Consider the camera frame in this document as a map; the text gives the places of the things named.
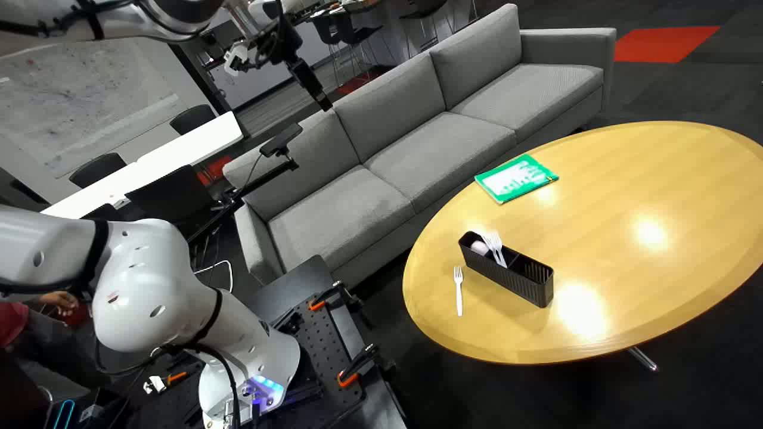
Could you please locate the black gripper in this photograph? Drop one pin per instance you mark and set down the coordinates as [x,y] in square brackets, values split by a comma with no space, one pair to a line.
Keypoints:
[282,43]

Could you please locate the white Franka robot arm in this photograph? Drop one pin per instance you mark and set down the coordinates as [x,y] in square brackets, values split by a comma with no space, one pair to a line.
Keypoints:
[151,294]

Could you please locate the black slotted utensil basket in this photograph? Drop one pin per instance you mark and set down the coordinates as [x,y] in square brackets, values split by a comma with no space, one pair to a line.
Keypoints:
[516,276]

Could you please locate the bystander bare hand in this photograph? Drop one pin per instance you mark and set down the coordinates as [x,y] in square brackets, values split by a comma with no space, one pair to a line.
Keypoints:
[61,302]

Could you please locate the black office chair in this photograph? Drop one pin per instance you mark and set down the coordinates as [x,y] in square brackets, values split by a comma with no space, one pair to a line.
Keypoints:
[96,168]
[192,117]

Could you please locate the gray three-seat sofa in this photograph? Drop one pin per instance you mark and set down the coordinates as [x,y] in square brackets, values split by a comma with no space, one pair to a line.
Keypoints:
[478,95]

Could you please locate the long white desk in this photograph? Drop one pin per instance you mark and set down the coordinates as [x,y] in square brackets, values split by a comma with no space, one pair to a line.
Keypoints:
[151,168]

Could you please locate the orange black clamp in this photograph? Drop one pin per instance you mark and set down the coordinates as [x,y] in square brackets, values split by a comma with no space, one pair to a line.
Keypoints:
[328,301]
[353,373]
[176,375]

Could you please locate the green and white card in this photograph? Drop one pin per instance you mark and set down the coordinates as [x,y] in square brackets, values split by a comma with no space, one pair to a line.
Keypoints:
[516,179]

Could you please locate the white rounded lump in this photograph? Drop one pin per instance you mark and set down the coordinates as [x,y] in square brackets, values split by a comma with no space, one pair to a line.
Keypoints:
[478,249]

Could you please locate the black perforated mounting board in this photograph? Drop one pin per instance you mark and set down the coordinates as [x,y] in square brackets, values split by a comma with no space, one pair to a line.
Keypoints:
[318,341]

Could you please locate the small white tag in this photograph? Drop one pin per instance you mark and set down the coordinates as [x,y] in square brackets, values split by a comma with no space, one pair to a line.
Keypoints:
[155,385]

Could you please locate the red cloth garment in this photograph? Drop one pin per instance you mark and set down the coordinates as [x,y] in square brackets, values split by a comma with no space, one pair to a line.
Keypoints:
[12,322]

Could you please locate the metal table leg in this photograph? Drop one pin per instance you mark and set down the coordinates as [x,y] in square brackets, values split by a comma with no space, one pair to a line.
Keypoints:
[644,358]

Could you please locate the black camera on stand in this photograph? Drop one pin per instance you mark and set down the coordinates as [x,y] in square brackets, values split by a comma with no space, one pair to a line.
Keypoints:
[276,144]

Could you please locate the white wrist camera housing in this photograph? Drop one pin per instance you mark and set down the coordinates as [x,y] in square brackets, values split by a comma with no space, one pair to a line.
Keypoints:
[238,57]

